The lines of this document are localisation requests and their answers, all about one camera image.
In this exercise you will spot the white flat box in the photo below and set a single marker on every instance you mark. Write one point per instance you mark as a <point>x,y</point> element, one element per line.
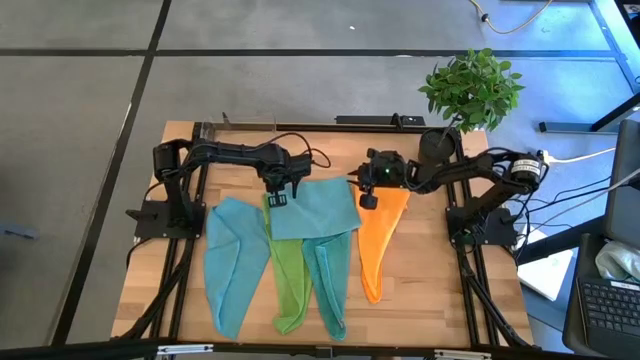
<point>545,275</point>

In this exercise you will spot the pale blue microfiber towel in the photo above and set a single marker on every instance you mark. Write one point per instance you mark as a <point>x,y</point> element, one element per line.
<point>320,210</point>

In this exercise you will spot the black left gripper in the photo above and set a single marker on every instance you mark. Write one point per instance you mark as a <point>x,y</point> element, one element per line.
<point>282,165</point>

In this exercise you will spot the pale crumpled cloth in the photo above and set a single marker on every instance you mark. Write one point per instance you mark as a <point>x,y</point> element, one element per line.
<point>617,260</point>

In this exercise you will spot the orange microfiber towel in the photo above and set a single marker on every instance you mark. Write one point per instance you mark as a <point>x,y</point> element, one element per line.
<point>377,235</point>

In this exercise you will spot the black crossbeam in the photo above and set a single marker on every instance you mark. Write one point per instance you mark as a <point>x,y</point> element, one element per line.
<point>75,348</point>

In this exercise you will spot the black desk leg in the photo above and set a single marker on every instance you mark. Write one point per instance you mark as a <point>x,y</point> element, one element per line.
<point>565,127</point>

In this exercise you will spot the black aluminium table frame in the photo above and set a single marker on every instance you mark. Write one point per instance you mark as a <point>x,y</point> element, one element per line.
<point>320,128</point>

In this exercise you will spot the black laptop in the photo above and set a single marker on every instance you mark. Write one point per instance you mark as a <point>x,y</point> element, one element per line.
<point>610,305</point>

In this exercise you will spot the light blue microfiber towel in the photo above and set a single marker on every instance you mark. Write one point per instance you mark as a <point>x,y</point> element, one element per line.
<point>230,280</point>

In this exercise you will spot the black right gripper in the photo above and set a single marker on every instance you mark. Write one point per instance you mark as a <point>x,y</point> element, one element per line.
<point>387,170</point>

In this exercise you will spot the green plant in black pot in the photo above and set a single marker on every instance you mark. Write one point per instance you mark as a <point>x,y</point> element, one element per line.
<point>472,90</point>

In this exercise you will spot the green microfiber towel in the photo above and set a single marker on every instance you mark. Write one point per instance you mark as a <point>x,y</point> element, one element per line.
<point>292,290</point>

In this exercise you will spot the grey floor item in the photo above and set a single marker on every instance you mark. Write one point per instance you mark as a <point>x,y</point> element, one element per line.
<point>17,231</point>

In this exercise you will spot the clear plastic bin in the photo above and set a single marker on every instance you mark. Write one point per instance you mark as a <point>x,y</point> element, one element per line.
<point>240,129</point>

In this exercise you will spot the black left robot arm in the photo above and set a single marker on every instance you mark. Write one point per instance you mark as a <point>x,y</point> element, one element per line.
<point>225,152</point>

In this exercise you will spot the teal microfiber towel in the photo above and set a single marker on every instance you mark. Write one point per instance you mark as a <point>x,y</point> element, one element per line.
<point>330,285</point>

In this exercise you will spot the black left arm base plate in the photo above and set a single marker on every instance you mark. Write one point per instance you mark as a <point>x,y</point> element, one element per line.
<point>150,230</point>

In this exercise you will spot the silver metal bracket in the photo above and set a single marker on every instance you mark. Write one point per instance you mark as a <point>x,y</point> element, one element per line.
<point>462,355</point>
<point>185,349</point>

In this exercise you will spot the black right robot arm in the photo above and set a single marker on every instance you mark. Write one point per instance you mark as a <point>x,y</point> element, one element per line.
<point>480,165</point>

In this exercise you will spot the black flat bar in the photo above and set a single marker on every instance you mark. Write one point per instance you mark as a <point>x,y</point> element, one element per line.
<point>370,120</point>

